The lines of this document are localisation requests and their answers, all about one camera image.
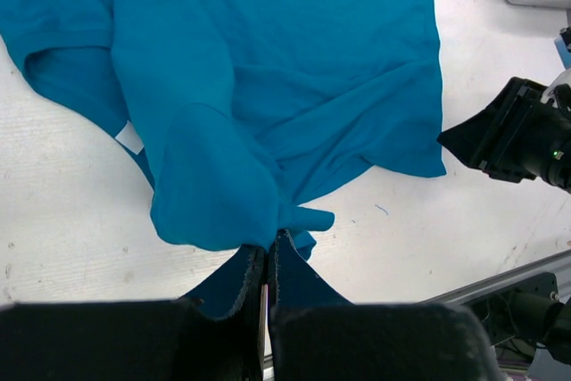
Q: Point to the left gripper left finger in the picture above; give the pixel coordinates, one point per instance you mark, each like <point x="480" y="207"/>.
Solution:
<point x="213" y="332"/>

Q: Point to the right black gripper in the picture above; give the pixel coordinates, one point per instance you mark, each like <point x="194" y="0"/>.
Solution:
<point x="527" y="137"/>

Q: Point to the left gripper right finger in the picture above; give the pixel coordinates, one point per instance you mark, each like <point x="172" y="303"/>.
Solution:
<point x="317" y="334"/>

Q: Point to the blue t shirt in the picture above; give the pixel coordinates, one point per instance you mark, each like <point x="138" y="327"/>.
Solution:
<point x="239" y="112"/>

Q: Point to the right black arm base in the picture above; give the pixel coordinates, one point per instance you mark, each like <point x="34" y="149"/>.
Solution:
<point x="528" y="326"/>

